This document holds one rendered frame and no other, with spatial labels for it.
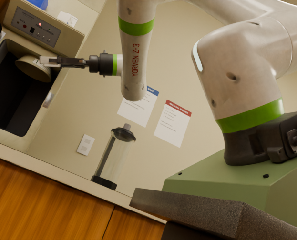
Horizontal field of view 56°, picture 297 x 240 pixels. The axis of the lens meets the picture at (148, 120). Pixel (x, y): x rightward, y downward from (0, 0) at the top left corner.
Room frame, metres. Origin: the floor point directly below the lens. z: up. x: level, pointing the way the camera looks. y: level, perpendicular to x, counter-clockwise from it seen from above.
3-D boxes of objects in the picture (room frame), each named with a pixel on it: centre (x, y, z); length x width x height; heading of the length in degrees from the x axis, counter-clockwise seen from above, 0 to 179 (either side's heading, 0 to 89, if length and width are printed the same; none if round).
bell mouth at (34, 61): (1.23, 0.58, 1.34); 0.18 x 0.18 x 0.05
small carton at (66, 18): (1.09, 0.51, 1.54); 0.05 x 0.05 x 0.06; 2
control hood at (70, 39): (1.07, 0.56, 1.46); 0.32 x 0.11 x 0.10; 107
